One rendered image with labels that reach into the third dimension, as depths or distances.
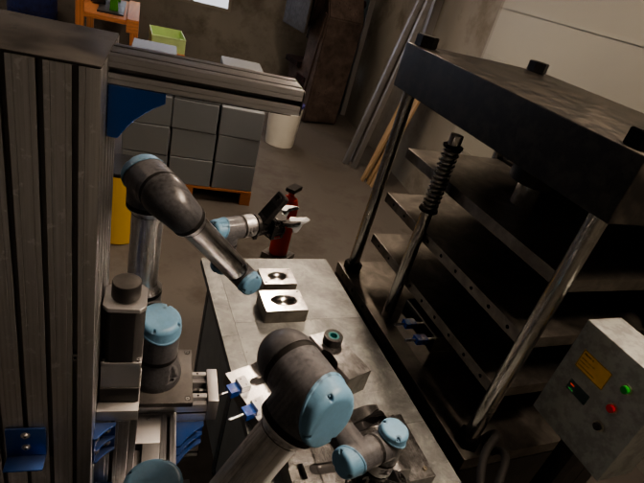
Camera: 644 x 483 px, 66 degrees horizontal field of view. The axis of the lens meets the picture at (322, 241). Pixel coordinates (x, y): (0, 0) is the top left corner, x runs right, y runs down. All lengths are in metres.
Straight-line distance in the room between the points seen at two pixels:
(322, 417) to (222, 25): 8.54
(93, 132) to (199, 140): 3.85
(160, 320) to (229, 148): 3.35
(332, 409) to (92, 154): 0.56
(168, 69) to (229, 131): 3.78
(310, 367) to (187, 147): 3.92
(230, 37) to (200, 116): 4.72
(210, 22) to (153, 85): 8.26
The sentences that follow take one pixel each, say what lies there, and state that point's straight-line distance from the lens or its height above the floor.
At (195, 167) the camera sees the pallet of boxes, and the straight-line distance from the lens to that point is 4.75.
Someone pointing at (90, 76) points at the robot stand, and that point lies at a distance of 0.80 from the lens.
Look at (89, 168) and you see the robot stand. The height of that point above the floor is 1.87.
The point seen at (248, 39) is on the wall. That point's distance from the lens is 9.22.
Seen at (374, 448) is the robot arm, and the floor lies 1.28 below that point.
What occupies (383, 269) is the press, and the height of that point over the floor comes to 0.78.
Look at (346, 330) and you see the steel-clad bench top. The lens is 2.34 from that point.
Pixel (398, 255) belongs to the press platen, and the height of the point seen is 1.04.
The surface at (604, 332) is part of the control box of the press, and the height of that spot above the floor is 1.47.
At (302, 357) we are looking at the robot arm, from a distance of 0.91.
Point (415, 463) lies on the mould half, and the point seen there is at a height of 0.86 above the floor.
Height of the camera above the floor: 2.23
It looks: 29 degrees down
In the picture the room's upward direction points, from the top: 16 degrees clockwise
